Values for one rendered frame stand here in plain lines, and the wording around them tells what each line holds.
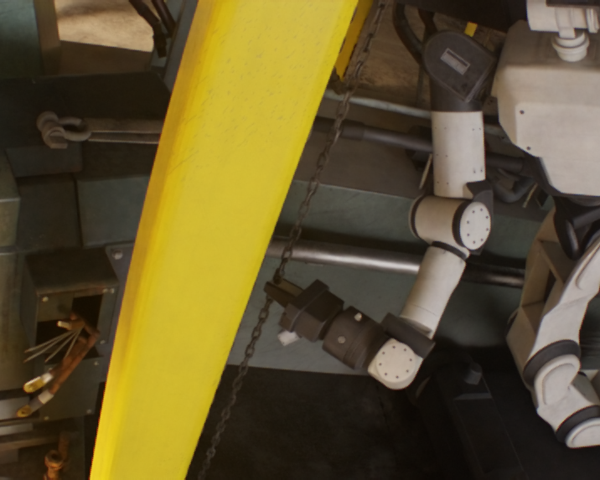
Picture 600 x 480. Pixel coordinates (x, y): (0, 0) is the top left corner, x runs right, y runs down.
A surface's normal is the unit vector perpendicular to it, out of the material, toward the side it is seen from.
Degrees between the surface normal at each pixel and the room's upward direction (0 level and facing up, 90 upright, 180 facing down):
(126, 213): 45
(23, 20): 90
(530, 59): 36
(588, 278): 90
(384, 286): 90
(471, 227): 57
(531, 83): 71
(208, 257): 90
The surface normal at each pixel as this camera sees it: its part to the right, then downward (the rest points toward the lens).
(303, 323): -0.52, 0.40
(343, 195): 0.15, 0.65
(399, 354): -0.15, -0.27
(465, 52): -0.29, 0.22
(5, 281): 0.45, 0.65
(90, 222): 0.52, -0.07
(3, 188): 0.29, -0.75
